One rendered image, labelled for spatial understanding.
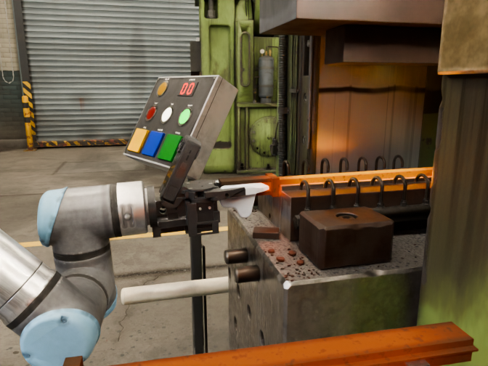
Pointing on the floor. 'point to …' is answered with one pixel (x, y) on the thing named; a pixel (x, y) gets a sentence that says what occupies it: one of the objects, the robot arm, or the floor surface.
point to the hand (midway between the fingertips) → (260, 183)
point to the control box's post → (197, 296)
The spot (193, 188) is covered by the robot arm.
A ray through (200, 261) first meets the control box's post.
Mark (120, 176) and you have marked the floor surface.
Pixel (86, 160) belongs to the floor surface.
